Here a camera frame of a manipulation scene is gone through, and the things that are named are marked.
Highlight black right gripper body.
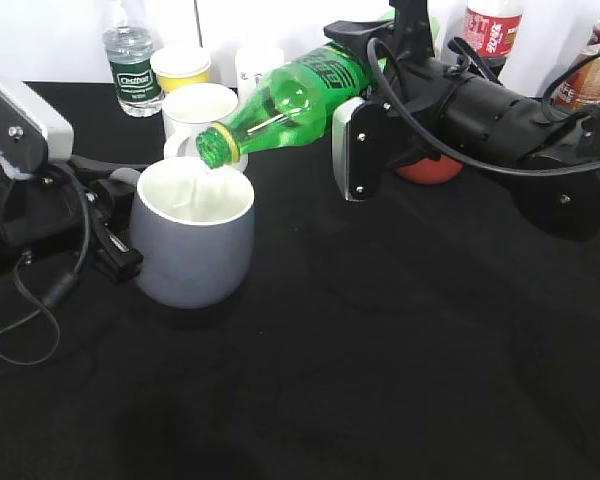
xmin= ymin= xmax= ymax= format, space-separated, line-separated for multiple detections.
xmin=369 ymin=47 xmax=477 ymax=168

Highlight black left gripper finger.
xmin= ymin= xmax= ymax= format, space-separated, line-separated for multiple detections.
xmin=68 ymin=155 xmax=148 ymax=181
xmin=87 ymin=179 xmax=143 ymax=285

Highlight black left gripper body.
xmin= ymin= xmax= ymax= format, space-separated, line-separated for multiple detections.
xmin=0 ymin=155 xmax=103 ymax=275

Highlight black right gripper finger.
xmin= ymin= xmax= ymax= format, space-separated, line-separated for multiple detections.
xmin=323 ymin=20 xmax=405 ymax=64

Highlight grey ceramic mug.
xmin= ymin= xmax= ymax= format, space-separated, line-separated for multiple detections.
xmin=130 ymin=157 xmax=255 ymax=309

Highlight green soda bottle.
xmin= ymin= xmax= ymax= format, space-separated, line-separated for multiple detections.
xmin=195 ymin=15 xmax=441 ymax=170

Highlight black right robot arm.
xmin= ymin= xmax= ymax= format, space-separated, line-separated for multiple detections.
xmin=324 ymin=15 xmax=600 ymax=241

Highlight Cestbon clear water bottle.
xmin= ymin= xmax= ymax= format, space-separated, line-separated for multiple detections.
xmin=102 ymin=1 xmax=163 ymax=118

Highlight yellow paper cup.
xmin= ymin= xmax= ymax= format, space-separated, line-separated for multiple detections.
xmin=150 ymin=45 xmax=211 ymax=94

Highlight red ceramic mug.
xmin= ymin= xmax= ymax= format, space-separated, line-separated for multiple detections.
xmin=396 ymin=155 xmax=464 ymax=185

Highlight cola bottle red label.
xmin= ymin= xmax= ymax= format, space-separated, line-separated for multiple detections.
xmin=462 ymin=0 xmax=524 ymax=75

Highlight white blueberry milk carton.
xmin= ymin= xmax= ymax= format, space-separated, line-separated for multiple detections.
xmin=234 ymin=44 xmax=284 ymax=104

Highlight white ceramic mug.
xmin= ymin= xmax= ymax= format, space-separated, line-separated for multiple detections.
xmin=162 ymin=83 xmax=239 ymax=159

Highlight brown iced tea bottle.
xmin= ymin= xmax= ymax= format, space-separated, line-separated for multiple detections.
xmin=554 ymin=20 xmax=600 ymax=110

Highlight black right camera cable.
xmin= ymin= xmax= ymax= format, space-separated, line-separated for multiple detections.
xmin=366 ymin=37 xmax=600 ymax=214

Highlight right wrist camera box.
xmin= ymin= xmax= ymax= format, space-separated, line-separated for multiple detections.
xmin=331 ymin=97 xmax=385 ymax=202

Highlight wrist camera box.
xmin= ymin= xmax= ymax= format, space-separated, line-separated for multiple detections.
xmin=0 ymin=76 xmax=74 ymax=181
xmin=331 ymin=97 xmax=385 ymax=202

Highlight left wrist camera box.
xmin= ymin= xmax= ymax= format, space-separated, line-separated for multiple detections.
xmin=0 ymin=76 xmax=74 ymax=181

